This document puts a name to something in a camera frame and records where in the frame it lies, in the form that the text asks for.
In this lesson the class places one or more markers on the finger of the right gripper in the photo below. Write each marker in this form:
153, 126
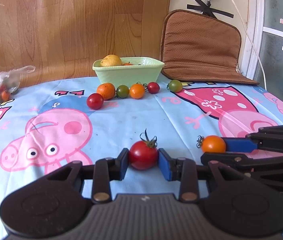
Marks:
241, 163
266, 138

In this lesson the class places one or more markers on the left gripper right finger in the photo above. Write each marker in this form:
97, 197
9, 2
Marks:
228, 199

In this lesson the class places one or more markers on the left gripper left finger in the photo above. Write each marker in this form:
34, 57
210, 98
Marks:
58, 202

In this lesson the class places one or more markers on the orange cherry tomato front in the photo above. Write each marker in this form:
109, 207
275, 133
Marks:
211, 144

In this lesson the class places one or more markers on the orange cherry tomato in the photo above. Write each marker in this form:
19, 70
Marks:
137, 91
127, 64
211, 144

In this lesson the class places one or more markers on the red cherry tomato with stem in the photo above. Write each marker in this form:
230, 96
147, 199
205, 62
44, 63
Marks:
144, 154

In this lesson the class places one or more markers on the small red cherry tomato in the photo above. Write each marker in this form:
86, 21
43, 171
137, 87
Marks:
153, 87

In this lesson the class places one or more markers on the white framed glass door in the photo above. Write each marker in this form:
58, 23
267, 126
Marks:
263, 53

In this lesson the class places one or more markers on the Peppa Pig blue bedsheet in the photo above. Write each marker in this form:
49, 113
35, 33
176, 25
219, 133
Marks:
46, 126

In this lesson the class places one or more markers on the large red cherry tomato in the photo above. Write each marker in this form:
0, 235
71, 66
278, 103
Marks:
95, 101

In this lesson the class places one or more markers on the brown seat cushion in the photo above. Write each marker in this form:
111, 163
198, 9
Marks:
200, 48

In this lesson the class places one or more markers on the mandarin orange near basket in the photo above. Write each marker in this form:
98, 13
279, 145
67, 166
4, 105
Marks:
106, 90

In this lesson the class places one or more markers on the dark green cherry tomato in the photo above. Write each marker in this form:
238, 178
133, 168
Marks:
122, 92

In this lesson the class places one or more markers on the orange cherry tomato back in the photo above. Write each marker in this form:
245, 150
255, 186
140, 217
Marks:
137, 91

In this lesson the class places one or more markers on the light green plastic basket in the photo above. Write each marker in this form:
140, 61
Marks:
142, 69

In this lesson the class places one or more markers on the black tape cross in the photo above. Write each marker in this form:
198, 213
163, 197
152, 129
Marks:
207, 10

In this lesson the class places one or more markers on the yellow lemon in basket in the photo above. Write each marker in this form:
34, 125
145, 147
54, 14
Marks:
111, 60

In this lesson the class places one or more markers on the orange cherry tomato middle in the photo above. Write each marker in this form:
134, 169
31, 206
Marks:
127, 64

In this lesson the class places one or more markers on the wooden laminate board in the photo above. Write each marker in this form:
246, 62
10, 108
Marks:
62, 38

